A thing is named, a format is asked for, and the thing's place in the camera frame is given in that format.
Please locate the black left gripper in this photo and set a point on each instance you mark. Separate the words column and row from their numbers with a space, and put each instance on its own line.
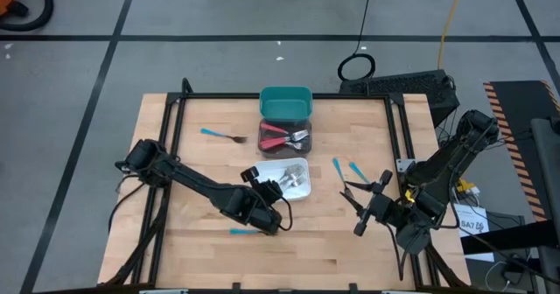
column 269, row 192

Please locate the black aluminium table frame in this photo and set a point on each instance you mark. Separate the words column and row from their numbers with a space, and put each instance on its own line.
column 219, row 96

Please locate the black hazard striped mat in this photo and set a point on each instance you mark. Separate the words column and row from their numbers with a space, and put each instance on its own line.
column 520, row 106

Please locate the silver mounting plate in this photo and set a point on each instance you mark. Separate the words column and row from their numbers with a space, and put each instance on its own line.
column 401, row 165

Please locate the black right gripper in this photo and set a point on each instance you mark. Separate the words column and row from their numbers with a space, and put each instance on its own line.
column 387, row 210

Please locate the black beam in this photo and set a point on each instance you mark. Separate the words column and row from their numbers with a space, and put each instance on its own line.
column 516, row 237

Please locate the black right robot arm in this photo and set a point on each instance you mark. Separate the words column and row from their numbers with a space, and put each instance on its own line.
column 455, row 151

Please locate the white plastic bin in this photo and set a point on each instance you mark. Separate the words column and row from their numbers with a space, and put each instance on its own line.
column 302, row 193

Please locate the yellow plug bundle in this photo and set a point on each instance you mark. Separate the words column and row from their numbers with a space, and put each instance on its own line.
column 466, row 186

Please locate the black computer case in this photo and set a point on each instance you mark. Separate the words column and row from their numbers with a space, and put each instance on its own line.
column 394, row 86

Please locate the brown translucent plastic bin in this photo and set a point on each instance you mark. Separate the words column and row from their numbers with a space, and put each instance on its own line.
column 284, row 154

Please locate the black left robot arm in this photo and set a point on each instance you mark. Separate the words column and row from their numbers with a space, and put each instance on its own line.
column 205, row 188

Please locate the grey cabinet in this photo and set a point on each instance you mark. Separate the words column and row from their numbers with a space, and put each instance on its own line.
column 549, row 176

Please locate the yellow tag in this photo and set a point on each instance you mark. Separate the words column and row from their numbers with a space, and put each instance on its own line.
column 409, row 195

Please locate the teal plastic bin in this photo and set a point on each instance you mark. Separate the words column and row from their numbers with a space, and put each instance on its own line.
column 284, row 110

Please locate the white paper label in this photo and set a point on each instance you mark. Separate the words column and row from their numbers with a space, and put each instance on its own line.
column 470, row 217

